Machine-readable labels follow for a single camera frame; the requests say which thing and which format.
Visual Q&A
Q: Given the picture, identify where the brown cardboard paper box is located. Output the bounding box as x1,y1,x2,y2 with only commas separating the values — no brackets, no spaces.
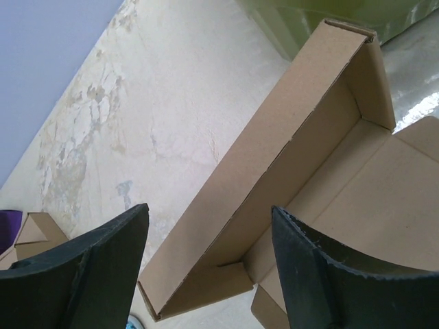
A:
139,19,438,328

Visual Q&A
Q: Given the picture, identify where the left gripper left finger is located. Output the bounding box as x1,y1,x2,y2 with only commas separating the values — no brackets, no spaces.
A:
1,204,149,328

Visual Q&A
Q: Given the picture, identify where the purple rectangular box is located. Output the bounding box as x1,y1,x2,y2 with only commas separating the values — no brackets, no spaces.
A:
0,210,23,259

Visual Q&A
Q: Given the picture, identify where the folded cardboard box left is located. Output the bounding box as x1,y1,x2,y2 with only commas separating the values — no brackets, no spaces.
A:
1,211,69,271

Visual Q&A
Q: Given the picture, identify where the green plastic basket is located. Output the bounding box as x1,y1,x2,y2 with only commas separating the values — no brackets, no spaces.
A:
236,0,439,62

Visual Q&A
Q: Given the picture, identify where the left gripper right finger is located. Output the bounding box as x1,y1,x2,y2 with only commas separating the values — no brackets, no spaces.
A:
271,206,438,328

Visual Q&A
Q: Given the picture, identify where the blue zigzag sponge pad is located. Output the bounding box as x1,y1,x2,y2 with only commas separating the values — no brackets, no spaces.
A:
126,315,145,329

